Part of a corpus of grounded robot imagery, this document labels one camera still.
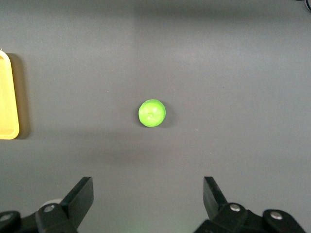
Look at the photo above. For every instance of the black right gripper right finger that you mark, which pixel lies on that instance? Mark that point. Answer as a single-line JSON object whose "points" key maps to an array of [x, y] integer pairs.
{"points": [[216, 206]]}

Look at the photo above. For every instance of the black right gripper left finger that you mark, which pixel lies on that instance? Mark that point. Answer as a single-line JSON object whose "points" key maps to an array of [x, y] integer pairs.
{"points": [[77, 201]]}

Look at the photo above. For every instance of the green apple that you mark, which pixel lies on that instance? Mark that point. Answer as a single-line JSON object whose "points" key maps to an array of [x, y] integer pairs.
{"points": [[152, 113]]}

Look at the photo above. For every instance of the yellow plastic tray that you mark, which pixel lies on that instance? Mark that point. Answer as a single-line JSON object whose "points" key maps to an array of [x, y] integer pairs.
{"points": [[7, 97]]}

